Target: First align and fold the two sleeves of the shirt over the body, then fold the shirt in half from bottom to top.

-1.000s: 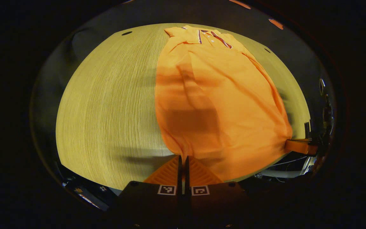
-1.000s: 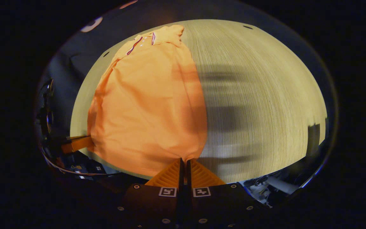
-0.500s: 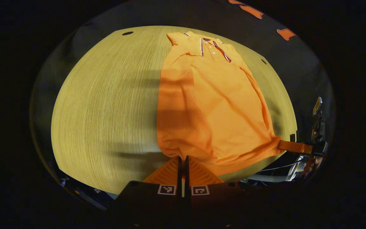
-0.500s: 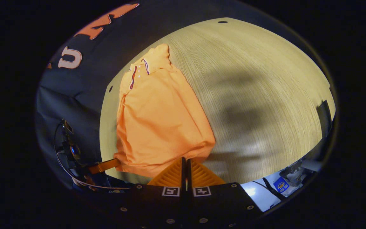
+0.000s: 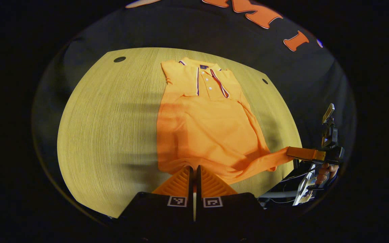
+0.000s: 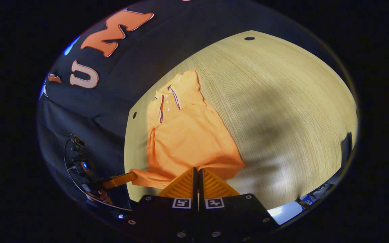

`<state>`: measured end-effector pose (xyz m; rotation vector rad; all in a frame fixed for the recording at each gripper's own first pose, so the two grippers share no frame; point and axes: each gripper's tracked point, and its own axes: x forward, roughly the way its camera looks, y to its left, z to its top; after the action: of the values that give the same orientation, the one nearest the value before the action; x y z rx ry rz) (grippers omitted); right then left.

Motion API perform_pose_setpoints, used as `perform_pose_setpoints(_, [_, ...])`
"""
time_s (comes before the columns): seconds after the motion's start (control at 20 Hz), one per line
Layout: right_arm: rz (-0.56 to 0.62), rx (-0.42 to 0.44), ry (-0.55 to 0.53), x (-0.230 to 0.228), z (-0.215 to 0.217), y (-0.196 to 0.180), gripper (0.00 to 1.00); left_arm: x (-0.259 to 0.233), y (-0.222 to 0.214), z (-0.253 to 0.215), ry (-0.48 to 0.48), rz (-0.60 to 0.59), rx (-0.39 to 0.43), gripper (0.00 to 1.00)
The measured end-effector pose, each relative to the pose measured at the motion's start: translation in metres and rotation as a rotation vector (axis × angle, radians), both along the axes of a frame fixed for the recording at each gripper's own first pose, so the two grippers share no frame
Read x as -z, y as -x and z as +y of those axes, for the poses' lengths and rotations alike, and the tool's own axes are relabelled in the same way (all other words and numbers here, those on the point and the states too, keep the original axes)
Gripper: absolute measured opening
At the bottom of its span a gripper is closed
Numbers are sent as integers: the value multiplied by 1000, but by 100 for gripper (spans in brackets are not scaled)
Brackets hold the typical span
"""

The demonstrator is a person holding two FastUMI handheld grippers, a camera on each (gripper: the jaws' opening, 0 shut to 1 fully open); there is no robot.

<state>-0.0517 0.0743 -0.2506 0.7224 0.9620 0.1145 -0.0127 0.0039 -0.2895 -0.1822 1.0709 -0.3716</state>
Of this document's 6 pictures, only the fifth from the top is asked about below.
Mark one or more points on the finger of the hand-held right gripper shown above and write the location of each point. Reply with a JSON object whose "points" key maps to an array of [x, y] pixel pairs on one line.
{"points": [[304, 153]]}

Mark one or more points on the orange polo T-shirt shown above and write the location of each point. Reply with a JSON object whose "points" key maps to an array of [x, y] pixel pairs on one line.
{"points": [[208, 128]]}

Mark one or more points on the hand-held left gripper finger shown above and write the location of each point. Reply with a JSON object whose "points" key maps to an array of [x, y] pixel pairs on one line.
{"points": [[198, 184], [191, 185]]}

